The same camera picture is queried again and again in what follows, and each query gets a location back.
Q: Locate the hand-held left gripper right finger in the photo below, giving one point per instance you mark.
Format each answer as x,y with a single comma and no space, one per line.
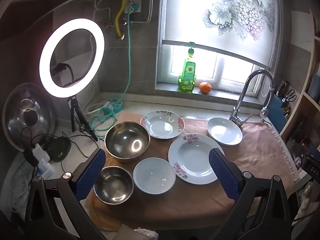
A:
223,175

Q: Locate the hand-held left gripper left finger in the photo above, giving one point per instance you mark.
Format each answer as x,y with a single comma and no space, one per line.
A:
91,175

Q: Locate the small steel bowl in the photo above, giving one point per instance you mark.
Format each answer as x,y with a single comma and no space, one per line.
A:
113,185

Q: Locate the large floral plate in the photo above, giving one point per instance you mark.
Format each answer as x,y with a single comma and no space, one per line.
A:
192,157

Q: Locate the white deep plate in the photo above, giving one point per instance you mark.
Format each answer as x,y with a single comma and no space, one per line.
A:
223,132

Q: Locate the large steel bowl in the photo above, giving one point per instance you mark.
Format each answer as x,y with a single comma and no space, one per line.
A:
127,140

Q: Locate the light blue bowl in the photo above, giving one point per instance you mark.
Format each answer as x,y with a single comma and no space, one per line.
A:
153,177

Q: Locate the small floral deep plate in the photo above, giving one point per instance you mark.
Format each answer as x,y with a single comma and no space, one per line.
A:
160,126

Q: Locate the dark round base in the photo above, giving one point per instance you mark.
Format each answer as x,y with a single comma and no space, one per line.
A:
58,150

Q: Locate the pink towel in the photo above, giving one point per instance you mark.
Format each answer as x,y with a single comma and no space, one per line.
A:
262,150

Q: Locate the white power adapter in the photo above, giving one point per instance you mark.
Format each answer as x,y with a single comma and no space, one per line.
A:
41,155

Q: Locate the black tripod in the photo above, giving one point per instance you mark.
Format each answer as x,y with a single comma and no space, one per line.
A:
80,115

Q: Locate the blue knife holder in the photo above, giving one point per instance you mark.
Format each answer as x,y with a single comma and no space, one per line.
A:
278,107

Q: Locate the teal power strip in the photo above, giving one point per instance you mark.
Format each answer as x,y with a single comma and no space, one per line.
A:
116,105

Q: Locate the chrome faucet sprayer head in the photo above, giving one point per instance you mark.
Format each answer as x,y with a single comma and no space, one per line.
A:
264,111

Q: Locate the black scissors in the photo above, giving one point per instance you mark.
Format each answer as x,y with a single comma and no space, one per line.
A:
290,96

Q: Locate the white knitted cloth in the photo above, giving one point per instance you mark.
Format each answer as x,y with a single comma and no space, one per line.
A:
146,233

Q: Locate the orange fruit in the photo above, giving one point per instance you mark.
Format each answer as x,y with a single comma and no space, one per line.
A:
205,88

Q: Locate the steel pot lid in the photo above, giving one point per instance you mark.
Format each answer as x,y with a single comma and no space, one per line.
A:
15,120

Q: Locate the chrome faucet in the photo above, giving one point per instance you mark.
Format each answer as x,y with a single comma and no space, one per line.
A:
250,80

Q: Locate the green dish soap bottle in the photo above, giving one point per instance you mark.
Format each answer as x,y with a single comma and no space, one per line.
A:
188,75

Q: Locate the white window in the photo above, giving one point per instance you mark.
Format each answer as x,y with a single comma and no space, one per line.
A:
225,67

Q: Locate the wooden shelf unit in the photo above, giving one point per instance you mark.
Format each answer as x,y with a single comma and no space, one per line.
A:
312,55

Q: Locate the grape print roller blind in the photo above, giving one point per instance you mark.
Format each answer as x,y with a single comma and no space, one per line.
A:
200,10

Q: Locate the white wall socket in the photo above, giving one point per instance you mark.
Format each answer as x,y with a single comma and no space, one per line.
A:
132,5

